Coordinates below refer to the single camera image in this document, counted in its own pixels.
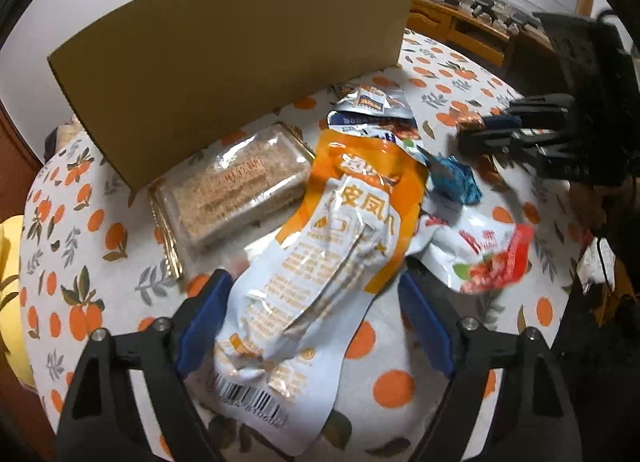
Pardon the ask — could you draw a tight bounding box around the small brown snack packet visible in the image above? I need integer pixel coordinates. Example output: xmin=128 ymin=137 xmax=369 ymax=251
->
xmin=456 ymin=110 xmax=486 ymax=131

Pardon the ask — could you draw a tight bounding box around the white blue duck snack packet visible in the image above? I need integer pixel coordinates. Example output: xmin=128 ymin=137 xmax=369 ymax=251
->
xmin=326 ymin=84 xmax=426 ymax=166

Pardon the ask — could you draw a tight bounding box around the orange white chicken feet packet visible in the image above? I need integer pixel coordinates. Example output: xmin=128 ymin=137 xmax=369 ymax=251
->
xmin=213 ymin=129 xmax=427 ymax=456

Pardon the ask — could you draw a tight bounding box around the teal blue snack wrapper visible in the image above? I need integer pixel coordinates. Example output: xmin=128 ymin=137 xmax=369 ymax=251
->
xmin=426 ymin=155 xmax=483 ymax=206

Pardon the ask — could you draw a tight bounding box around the wooden sideboard cabinet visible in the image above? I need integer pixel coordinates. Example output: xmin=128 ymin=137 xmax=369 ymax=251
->
xmin=407 ymin=0 xmax=556 ymax=72

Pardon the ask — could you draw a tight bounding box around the white red snack packet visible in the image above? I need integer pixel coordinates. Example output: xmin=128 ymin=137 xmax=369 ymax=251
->
xmin=407 ymin=211 xmax=535 ymax=295

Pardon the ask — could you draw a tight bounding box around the orange print tablecloth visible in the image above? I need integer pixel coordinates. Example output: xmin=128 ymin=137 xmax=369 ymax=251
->
xmin=17 ymin=32 xmax=584 ymax=461

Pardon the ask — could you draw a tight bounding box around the yellow plush toy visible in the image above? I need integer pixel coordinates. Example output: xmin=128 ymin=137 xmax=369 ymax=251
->
xmin=0 ymin=215 xmax=36 ymax=393

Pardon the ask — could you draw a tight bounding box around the clear packed sesame cake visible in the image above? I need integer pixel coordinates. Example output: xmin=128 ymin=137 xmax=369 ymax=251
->
xmin=149 ymin=123 xmax=314 ymax=280

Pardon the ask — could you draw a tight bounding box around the brown cardboard box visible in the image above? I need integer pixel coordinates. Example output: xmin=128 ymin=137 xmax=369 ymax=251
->
xmin=49 ymin=0 xmax=411 ymax=190

